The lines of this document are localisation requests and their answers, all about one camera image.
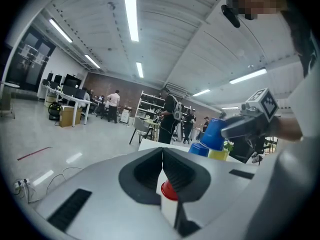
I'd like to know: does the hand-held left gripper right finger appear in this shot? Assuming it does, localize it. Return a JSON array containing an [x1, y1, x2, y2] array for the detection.
[[161, 146, 260, 240]]

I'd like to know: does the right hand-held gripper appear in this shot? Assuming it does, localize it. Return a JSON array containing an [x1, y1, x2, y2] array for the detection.
[[220, 87, 280, 145]]

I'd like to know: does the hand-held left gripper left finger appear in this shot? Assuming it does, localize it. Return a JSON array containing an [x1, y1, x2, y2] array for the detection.
[[35, 146, 176, 240]]

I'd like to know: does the blue paper cup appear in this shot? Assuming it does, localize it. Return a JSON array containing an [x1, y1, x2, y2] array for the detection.
[[199, 117, 228, 152], [187, 142, 210, 158]]

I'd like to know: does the yellow paper cup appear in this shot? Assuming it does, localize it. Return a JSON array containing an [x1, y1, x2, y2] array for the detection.
[[207, 147, 230, 162]]

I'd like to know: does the red paper cup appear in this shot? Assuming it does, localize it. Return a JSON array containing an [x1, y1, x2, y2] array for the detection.
[[160, 179, 180, 202]]

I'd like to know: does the person's right forearm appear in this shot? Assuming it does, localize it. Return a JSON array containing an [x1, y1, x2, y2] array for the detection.
[[270, 116, 305, 143]]

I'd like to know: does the small potted plant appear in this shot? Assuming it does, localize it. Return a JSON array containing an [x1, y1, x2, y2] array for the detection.
[[222, 139, 235, 153]]

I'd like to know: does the ceiling tube light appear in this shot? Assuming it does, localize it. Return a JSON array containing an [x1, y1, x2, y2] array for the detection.
[[123, 0, 140, 43], [135, 61, 145, 79], [229, 68, 268, 85], [192, 88, 212, 98], [48, 18, 74, 44], [84, 54, 101, 70]]

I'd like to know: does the grey chair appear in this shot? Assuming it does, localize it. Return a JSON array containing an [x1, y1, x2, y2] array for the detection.
[[128, 116, 154, 146]]

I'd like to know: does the white air conditioner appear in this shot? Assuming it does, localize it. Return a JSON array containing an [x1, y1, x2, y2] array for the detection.
[[164, 83, 189, 97]]

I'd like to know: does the round wooden table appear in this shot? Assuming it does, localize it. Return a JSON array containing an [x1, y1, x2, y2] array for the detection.
[[144, 118, 161, 143]]

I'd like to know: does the cardboard box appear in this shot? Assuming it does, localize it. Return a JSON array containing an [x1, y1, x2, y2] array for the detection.
[[59, 105, 83, 128]]

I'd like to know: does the red floor stick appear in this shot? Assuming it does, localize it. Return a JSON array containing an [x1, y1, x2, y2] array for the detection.
[[16, 146, 54, 162]]

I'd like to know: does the white power strip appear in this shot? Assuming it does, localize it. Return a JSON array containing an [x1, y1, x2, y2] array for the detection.
[[13, 178, 31, 193]]

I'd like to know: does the white storage shelf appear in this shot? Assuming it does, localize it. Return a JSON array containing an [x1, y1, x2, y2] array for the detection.
[[134, 89, 167, 128]]

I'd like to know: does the black yellow vacuum cleaner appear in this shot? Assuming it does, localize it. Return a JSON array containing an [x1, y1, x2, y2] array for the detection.
[[47, 101, 62, 121]]

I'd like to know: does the white office desk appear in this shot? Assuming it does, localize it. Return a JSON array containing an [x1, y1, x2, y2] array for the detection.
[[41, 83, 93, 128]]

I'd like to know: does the black monitor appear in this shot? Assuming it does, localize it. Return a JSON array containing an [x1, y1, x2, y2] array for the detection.
[[63, 73, 83, 89], [61, 84, 87, 100]]

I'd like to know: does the white round side table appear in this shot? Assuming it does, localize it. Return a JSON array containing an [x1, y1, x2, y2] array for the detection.
[[0, 81, 21, 119]]

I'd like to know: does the black double door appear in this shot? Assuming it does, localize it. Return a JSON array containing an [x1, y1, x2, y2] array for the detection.
[[5, 26, 57, 93]]

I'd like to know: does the white floor cable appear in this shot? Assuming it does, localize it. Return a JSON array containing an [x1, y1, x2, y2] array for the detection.
[[25, 166, 85, 205]]

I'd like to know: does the black head-worn camera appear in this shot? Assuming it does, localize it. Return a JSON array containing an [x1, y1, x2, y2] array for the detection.
[[220, 0, 242, 29]]

